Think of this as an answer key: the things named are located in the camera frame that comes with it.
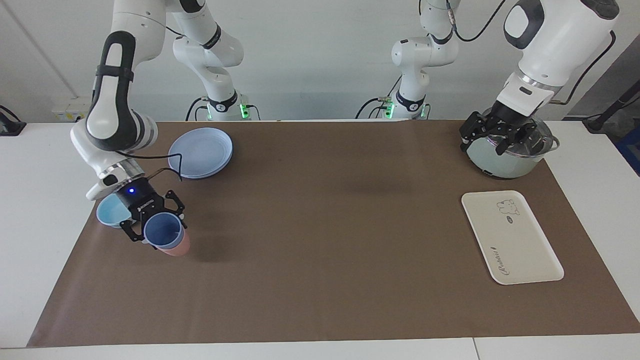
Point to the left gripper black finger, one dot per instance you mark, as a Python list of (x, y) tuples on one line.
[(475, 130), (537, 137)]

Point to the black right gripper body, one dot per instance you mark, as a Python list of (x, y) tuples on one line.
[(145, 202)]

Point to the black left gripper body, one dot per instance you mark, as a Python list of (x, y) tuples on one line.
[(507, 122)]

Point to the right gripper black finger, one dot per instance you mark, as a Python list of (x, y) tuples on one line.
[(176, 207), (134, 231)]

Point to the blue ribbed plastic cup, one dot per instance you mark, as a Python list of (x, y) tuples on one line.
[(161, 231)]

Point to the pink plastic cup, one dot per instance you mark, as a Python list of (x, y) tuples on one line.
[(179, 247)]

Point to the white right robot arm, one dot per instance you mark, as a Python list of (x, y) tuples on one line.
[(112, 115)]

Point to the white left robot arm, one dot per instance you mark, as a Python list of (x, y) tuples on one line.
[(550, 45)]

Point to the cream rabbit print tray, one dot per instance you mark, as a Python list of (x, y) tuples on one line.
[(515, 240)]

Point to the light blue bowl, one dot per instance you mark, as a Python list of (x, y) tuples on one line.
[(111, 212)]

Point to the pale green electric pot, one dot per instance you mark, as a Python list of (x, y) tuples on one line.
[(495, 162)]

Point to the pale blue round plate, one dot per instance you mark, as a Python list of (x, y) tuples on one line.
[(200, 152)]

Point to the blue crate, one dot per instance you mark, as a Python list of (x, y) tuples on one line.
[(631, 150)]

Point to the brown paper table mat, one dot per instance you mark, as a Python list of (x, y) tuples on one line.
[(325, 240)]

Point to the black desk clamp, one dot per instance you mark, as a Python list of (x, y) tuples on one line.
[(10, 125)]

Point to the white wall socket box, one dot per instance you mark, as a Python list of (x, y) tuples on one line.
[(75, 110)]

